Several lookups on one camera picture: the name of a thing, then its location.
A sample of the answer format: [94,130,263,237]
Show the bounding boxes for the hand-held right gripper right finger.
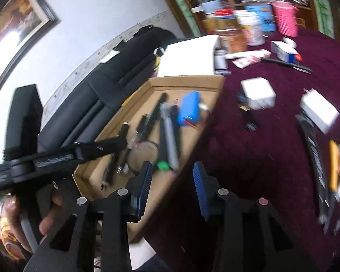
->
[193,161,318,272]

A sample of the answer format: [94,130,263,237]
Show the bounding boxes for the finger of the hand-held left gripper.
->
[33,136,129,174]

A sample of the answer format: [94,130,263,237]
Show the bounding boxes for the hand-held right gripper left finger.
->
[24,161,153,272]

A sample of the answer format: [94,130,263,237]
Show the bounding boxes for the brown cardboard tray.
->
[72,75,226,244]

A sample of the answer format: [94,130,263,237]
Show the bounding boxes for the pile of pens and markers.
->
[100,92,182,192]

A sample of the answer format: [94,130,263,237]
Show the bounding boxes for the blue battery pack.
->
[177,91,213,129]

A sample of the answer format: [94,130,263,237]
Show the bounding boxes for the long black white-print stick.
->
[295,115,330,226]

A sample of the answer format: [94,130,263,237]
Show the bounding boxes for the person's left hand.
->
[0,195,64,260]

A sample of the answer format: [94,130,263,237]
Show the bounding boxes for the round clear disc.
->
[128,140,160,176]

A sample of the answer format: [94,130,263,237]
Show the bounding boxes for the maroon velvet tablecloth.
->
[142,25,340,272]

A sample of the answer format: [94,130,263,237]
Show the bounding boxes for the black leather sofa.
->
[37,25,185,159]

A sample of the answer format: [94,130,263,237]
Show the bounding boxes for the white paper slip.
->
[129,239,156,271]

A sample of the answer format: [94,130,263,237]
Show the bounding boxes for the black gold lipstick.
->
[236,92,258,132]

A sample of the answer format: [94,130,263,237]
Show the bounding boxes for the white label tag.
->
[100,49,121,63]

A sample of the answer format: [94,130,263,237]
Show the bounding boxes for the white cube charger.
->
[240,77,277,110]

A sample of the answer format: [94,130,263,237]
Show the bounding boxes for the white paper bag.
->
[153,47,166,71]

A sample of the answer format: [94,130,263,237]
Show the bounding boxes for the small white barcode box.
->
[214,49,227,70]

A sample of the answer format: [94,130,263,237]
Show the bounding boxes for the white flat box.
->
[156,34,220,77]

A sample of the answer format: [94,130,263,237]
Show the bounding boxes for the strawberry print sachet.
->
[232,57,261,69]

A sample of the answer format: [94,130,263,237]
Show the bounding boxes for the white oblong charger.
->
[299,88,340,135]

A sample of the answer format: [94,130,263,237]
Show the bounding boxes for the white cream tube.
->
[225,49,272,61]

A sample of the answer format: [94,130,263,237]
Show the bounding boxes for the slim black pen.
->
[259,57,313,75]

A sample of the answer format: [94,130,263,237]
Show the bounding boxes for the glass jar with sachets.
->
[219,25,248,54]

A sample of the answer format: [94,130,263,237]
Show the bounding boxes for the blue white small box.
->
[270,40,301,64]

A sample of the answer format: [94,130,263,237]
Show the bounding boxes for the white plastic jar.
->
[236,11,266,46]

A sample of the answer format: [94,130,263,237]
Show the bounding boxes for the red lidded jar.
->
[214,9,234,20]

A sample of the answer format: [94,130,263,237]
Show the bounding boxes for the blue label plastic jar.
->
[245,4,277,33]

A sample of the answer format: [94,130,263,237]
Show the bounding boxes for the pink knit cup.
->
[272,0,299,38]

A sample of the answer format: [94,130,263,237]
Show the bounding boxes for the framed wall picture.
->
[0,0,60,97]

